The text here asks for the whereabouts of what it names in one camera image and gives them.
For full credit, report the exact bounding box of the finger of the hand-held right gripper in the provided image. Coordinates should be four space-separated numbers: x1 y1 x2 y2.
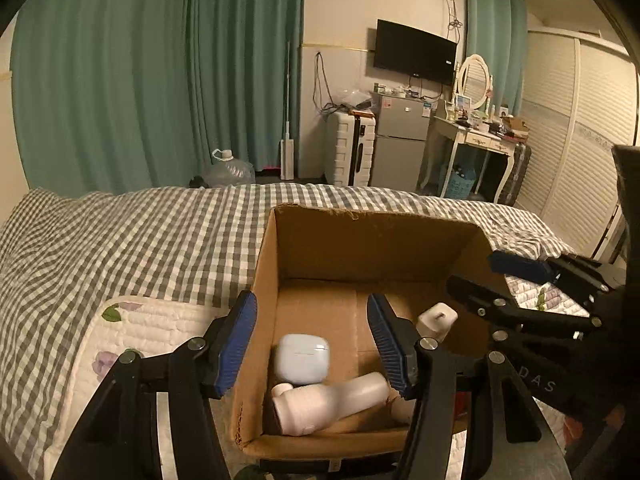
489 251 614 307
446 273 606 335

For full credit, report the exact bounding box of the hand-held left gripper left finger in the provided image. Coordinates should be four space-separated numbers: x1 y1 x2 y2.
50 290 259 480

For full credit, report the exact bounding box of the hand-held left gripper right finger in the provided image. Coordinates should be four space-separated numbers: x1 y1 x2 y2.
366 293 571 480

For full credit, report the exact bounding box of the brown cardboard box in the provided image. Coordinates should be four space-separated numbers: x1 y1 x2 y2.
231 203 512 461

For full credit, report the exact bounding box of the white earbuds case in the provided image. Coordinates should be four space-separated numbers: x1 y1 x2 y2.
274 333 332 386

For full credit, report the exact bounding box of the white plastic bottle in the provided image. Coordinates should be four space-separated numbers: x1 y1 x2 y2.
271 372 392 437

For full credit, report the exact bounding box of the floral quilted pad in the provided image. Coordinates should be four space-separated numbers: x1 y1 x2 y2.
42 272 592 480

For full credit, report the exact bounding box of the dark suitcase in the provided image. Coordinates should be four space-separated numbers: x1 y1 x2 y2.
495 142 532 207

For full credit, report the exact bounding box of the blue basket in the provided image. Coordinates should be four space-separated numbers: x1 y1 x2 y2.
444 162 477 200

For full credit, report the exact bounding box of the small open cardboard box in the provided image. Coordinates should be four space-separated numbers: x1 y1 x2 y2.
501 115 531 139

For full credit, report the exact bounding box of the white vanity table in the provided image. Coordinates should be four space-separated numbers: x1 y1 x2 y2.
417 114 519 204

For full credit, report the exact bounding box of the grey checked blanket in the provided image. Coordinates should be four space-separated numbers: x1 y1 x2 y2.
0 182 572 478

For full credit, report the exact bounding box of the white slatted wardrobe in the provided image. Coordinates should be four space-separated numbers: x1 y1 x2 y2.
515 27 640 262

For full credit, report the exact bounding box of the silver small fridge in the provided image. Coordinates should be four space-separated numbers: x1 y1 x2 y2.
370 92 432 194

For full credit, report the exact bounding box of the clear water jug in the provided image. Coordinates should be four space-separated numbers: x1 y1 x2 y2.
202 148 256 189

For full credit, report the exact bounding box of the oval white mirror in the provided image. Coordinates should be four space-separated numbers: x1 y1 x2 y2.
457 54 491 112

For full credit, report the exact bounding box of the white flat mop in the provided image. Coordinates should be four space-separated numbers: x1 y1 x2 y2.
278 40 297 181

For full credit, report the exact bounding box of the white ribbed suitcase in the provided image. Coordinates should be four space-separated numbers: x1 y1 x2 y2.
325 109 379 187

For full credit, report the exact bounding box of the narrow green curtain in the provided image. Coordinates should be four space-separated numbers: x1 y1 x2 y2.
462 0 530 117

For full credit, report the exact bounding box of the clear plastic bag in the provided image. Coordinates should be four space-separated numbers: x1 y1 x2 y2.
339 88 374 111

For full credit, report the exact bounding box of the wide green curtain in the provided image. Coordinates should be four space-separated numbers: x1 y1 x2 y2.
10 0 306 196

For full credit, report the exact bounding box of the black wall television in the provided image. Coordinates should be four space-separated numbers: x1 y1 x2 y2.
373 19 459 87

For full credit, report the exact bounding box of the hanging black cable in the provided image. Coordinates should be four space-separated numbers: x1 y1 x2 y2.
312 50 342 112

